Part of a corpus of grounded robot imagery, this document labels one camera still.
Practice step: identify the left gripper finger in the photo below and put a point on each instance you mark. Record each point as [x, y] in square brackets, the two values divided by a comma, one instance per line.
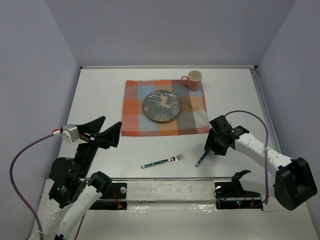
[110, 137]
[91, 128]

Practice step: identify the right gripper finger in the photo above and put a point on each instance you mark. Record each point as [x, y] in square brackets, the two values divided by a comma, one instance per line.
[210, 144]
[212, 135]

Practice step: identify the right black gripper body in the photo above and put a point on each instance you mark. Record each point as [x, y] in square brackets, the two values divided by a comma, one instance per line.
[221, 149]

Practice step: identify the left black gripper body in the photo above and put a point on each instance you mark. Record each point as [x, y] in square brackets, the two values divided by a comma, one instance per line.
[86, 152]

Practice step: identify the spoon with green handle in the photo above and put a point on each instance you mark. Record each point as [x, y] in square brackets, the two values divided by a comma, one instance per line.
[202, 158]

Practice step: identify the orange grey checked cloth napkin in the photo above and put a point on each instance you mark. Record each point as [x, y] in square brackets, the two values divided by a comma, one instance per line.
[192, 119]

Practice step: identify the fork with green handle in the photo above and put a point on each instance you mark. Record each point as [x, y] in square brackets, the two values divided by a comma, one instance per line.
[168, 160]

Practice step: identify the pink ceramic mug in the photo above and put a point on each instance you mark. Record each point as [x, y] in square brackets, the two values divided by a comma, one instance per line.
[193, 80]

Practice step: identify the grey plate with deer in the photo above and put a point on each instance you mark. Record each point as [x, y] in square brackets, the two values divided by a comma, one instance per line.
[162, 106]

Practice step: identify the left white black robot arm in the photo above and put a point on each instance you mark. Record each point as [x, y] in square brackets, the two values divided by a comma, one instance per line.
[70, 197]

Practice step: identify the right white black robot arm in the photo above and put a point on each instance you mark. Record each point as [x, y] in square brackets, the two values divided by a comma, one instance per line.
[294, 183]

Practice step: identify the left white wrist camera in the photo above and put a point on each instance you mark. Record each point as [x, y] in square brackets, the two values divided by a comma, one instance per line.
[68, 133]

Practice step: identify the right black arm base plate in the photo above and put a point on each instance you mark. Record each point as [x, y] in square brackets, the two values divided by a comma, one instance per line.
[230, 196]

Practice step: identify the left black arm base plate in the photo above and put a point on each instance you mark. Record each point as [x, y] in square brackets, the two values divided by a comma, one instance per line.
[114, 200]

